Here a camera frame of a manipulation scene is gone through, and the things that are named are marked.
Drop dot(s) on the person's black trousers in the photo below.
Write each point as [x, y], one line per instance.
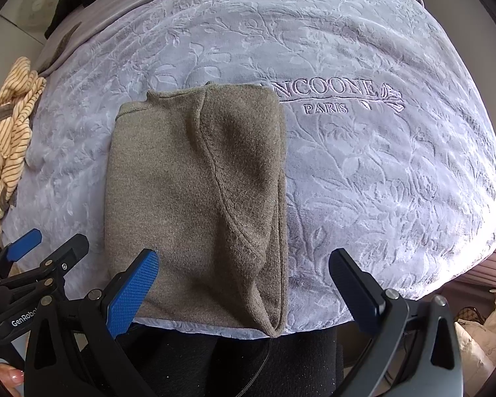
[231, 364]

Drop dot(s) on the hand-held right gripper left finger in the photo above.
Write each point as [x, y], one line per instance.
[132, 293]

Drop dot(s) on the person's left hand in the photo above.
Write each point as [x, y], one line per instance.
[12, 380]

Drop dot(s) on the cream striped garment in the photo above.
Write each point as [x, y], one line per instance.
[8, 140]

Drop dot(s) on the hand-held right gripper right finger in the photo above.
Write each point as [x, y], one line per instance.
[355, 293]

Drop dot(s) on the grey-brown knit sweater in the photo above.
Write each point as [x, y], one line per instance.
[169, 194]

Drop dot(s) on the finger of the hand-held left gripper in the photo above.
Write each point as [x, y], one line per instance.
[68, 252]
[22, 244]

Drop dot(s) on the lavender embossed blanket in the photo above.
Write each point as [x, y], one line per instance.
[355, 173]

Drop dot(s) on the brown patterned bag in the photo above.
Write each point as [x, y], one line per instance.
[471, 316]

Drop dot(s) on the white fan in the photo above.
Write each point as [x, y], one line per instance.
[37, 4]

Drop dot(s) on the mauve pleated curtain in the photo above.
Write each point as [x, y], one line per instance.
[492, 269]

